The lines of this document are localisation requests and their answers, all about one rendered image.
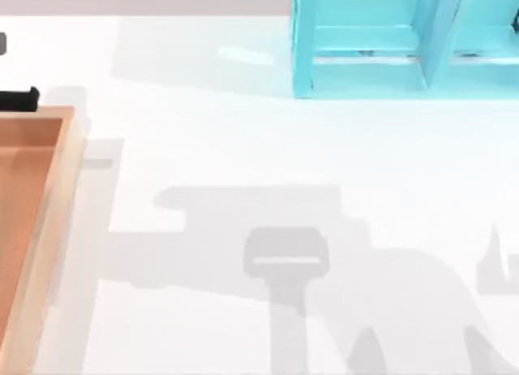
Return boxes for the light blue rack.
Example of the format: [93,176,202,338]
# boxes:
[290,0,519,101]

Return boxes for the shallow salmon-coloured box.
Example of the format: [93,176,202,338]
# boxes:
[0,105,88,375]

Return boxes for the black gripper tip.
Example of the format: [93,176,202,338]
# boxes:
[0,86,41,112]

